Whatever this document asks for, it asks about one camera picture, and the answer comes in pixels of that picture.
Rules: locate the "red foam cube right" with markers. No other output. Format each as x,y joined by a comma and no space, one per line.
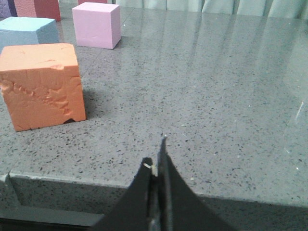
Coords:
38,8

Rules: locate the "white curtain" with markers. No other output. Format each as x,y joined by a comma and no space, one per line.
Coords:
295,9

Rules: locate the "pink foam cube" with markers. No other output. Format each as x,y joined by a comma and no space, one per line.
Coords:
97,24

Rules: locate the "red foam cube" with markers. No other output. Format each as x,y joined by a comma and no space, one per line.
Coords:
38,8
95,1

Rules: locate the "orange foam cube near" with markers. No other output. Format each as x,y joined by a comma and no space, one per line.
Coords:
41,85

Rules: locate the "purple foam cube front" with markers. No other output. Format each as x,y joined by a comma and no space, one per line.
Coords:
7,8

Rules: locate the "red foam cube left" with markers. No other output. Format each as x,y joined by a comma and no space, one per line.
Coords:
95,1

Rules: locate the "blue foam cube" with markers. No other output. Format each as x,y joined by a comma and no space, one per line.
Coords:
27,31

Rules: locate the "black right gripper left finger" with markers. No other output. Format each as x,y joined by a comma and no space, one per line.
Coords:
130,212

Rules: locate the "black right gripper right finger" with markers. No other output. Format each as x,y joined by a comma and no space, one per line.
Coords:
181,209

